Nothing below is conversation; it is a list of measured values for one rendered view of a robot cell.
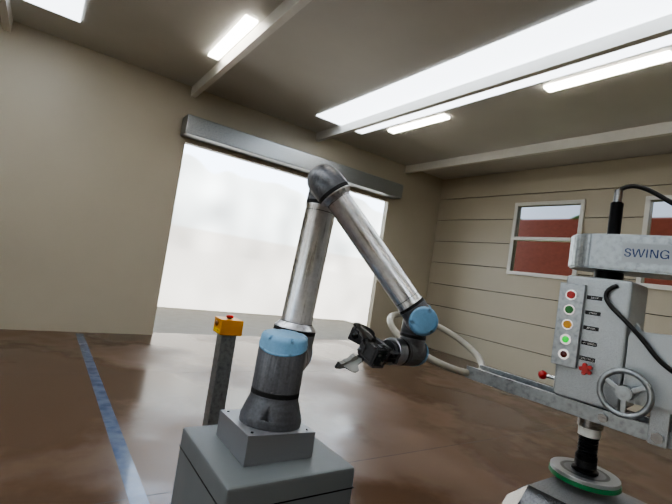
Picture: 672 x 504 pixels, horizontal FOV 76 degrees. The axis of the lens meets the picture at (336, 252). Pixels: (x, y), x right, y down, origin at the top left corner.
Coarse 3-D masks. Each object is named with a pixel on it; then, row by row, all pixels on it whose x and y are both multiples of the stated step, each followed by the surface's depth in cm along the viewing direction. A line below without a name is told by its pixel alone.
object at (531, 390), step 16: (496, 384) 167; (512, 384) 163; (528, 384) 169; (544, 384) 166; (544, 400) 154; (560, 400) 150; (592, 416) 143; (608, 416) 139; (624, 432) 136; (640, 432) 133
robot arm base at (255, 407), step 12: (252, 396) 128; (264, 396) 125; (276, 396) 125; (288, 396) 126; (252, 408) 125; (264, 408) 124; (276, 408) 124; (288, 408) 126; (240, 420) 127; (252, 420) 123; (264, 420) 123; (276, 420) 123; (288, 420) 125; (300, 420) 130
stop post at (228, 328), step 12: (228, 324) 220; (240, 324) 224; (228, 336) 223; (216, 348) 225; (228, 348) 223; (216, 360) 222; (228, 360) 223; (216, 372) 220; (228, 372) 224; (216, 384) 220; (228, 384) 224; (216, 396) 221; (216, 408) 221; (204, 420) 223; (216, 420) 221
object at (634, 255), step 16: (576, 240) 152; (592, 240) 146; (608, 240) 142; (624, 240) 139; (640, 240) 136; (656, 240) 133; (576, 256) 150; (592, 256) 145; (608, 256) 142; (624, 256) 138; (640, 256) 135; (656, 256) 132; (592, 272) 161; (608, 272) 147; (624, 272) 143; (640, 272) 136; (656, 272) 132
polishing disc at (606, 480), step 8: (552, 464) 149; (560, 464) 150; (568, 464) 151; (560, 472) 144; (568, 472) 143; (576, 472) 144; (600, 472) 148; (608, 472) 149; (576, 480) 139; (584, 480) 139; (592, 480) 140; (600, 480) 141; (608, 480) 142; (616, 480) 143; (600, 488) 137; (608, 488) 137; (616, 488) 138
